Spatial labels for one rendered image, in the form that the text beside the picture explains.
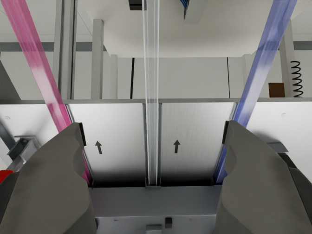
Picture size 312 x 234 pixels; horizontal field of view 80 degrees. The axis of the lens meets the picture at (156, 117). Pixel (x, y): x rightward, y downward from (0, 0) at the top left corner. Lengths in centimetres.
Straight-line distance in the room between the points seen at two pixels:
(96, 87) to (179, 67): 151
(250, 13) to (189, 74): 136
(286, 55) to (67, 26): 68
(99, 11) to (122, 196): 57
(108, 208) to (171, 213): 9
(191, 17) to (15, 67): 212
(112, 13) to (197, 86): 147
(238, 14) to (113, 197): 66
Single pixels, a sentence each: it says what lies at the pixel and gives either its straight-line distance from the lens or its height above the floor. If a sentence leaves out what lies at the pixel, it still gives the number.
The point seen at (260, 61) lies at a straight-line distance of 21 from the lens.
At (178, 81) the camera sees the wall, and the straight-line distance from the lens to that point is 201.
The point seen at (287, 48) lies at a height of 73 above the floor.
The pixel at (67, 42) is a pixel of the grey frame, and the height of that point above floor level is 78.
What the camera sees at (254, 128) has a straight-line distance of 28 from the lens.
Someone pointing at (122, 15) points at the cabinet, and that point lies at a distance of 71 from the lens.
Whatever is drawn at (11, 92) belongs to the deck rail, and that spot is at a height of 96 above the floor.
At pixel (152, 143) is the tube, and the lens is 25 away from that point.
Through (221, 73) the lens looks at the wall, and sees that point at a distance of 215.
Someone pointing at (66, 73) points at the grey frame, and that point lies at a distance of 53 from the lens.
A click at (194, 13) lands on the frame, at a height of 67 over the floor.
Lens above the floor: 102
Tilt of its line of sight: 6 degrees down
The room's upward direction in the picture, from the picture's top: 179 degrees clockwise
